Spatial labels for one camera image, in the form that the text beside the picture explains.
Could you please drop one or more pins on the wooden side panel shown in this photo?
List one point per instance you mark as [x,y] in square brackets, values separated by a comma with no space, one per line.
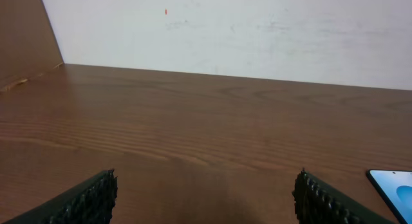
[28,44]

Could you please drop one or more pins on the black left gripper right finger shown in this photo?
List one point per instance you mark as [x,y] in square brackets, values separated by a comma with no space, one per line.
[317,202]

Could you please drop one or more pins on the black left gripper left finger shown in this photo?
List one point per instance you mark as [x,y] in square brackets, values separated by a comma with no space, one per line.
[89,202]

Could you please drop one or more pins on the blue screen Galaxy smartphone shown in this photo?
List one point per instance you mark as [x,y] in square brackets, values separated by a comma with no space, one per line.
[395,189]

